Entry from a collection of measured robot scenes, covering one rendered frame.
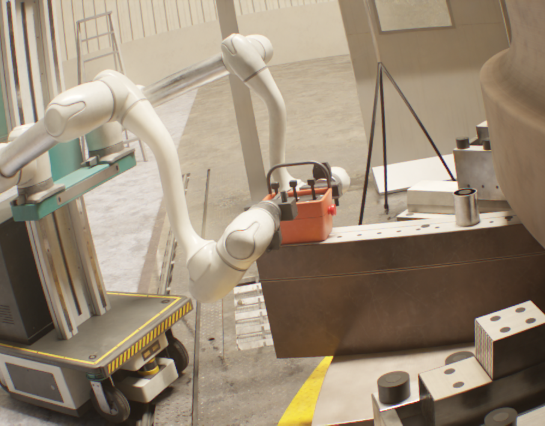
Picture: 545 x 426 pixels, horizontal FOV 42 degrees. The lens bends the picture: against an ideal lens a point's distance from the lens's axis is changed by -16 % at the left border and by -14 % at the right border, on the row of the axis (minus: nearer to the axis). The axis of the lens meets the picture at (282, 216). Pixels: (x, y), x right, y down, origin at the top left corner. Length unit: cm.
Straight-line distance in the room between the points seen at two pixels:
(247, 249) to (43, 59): 143
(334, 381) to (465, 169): 130
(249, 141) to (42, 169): 290
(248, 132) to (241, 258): 343
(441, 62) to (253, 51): 277
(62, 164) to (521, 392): 213
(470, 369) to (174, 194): 106
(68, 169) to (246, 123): 252
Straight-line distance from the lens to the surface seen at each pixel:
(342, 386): 233
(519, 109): 166
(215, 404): 302
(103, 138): 302
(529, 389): 137
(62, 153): 302
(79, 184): 285
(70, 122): 206
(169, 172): 213
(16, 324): 312
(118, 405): 293
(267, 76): 284
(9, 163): 243
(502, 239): 231
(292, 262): 243
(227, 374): 324
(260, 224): 201
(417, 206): 362
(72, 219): 314
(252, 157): 541
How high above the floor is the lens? 143
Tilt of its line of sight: 16 degrees down
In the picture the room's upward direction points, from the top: 11 degrees counter-clockwise
